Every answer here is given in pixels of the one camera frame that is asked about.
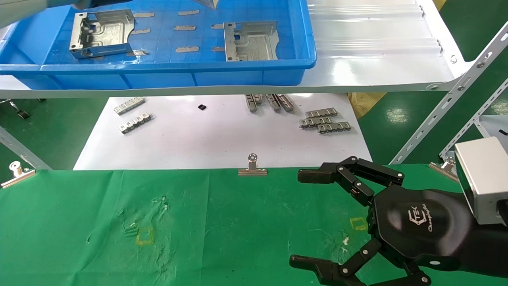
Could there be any green table cloth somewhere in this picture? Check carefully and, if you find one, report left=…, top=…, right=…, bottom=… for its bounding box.
left=0, top=164, right=508, bottom=286

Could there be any silver binder clip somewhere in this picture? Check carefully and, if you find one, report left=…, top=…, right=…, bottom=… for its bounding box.
left=1, top=161, right=36, bottom=189
left=429, top=156, right=459, bottom=182
left=238, top=154, right=267, bottom=176

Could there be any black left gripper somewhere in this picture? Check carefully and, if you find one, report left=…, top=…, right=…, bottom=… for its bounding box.
left=88, top=0, right=219, bottom=10

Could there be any grey metal bracket plate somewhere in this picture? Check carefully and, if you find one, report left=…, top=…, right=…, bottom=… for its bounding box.
left=223, top=21, right=279, bottom=62
left=69, top=9, right=135, bottom=59

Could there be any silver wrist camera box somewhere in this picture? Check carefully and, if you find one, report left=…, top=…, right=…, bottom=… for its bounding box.
left=454, top=136, right=508, bottom=226

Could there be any yellow woven bag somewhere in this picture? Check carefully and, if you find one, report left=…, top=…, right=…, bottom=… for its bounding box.
left=348, top=93, right=387, bottom=120

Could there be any white perforated rack post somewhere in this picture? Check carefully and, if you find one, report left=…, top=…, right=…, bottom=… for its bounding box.
left=0, top=126, right=53, bottom=170
left=439, top=79, right=508, bottom=159
left=390, top=21, right=508, bottom=165

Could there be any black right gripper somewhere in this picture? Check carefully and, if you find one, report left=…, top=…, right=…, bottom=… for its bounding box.
left=289, top=156, right=477, bottom=286

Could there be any blue plastic bin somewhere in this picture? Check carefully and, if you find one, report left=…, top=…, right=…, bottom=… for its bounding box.
left=0, top=0, right=317, bottom=91

